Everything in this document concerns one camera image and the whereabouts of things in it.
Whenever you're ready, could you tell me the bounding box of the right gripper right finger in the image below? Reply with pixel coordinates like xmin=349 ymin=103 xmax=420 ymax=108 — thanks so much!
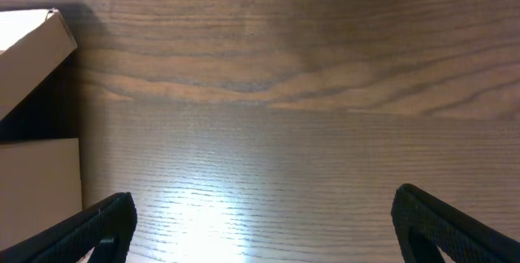
xmin=391 ymin=183 xmax=519 ymax=263

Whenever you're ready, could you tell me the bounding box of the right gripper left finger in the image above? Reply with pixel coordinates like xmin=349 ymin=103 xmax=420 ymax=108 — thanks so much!
xmin=1 ymin=192 xmax=137 ymax=263

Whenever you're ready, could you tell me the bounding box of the cardboard box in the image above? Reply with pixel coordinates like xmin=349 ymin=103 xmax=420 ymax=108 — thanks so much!
xmin=1 ymin=9 xmax=82 ymax=249

